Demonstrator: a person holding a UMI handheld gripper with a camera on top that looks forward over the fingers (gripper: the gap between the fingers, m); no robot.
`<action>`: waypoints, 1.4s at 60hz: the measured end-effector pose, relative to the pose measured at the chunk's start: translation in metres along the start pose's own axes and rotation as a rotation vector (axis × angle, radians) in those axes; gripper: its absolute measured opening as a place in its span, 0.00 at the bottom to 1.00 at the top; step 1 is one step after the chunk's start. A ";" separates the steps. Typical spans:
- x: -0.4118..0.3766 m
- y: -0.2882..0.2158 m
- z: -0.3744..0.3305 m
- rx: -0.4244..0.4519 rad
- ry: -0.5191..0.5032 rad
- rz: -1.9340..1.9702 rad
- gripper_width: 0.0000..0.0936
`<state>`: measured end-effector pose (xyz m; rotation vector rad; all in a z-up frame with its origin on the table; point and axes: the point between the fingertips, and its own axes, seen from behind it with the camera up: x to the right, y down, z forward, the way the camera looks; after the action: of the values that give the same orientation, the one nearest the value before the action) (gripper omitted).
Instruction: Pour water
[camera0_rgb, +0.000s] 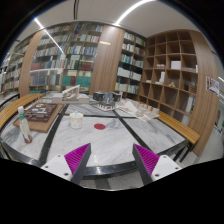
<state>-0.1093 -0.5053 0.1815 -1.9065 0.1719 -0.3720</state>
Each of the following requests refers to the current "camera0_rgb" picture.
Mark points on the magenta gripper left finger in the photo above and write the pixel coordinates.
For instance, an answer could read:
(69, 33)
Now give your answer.
(70, 166)

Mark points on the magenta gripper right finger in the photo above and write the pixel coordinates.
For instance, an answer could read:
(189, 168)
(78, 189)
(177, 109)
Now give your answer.
(151, 166)

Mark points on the red round sticker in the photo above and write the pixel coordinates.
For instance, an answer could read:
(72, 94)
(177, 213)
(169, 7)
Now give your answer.
(99, 126)

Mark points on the white cup with lid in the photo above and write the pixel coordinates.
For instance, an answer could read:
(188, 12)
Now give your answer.
(76, 120)

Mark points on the white block model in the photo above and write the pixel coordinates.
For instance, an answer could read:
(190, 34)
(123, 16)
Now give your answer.
(139, 110)

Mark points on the wooden bench right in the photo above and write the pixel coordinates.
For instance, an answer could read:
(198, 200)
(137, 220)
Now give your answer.
(189, 134)

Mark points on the wooden bench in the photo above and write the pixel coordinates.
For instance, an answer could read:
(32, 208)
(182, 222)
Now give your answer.
(12, 108)
(189, 134)

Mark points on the brown wooden architectural model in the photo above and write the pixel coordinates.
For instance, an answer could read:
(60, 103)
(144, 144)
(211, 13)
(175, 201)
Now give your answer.
(41, 116)

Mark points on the white building model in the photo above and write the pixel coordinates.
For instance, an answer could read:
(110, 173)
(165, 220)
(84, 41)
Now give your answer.
(71, 95)

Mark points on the dark grey building model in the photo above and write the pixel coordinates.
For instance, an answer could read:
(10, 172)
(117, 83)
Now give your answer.
(106, 100)

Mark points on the wooden bench left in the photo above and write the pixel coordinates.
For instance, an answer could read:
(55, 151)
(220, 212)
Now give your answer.
(12, 108)

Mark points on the wooden cubby shelf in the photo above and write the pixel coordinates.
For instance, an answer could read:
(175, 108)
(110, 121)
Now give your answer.
(170, 74)

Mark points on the middle bookshelf with books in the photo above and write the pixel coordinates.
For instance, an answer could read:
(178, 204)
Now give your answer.
(130, 67)

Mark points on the large bookshelf with books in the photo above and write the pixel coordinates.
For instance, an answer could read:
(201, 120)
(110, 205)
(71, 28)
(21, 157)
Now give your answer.
(65, 57)

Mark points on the wall poster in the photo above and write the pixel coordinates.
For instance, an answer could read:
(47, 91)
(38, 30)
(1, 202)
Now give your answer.
(212, 85)

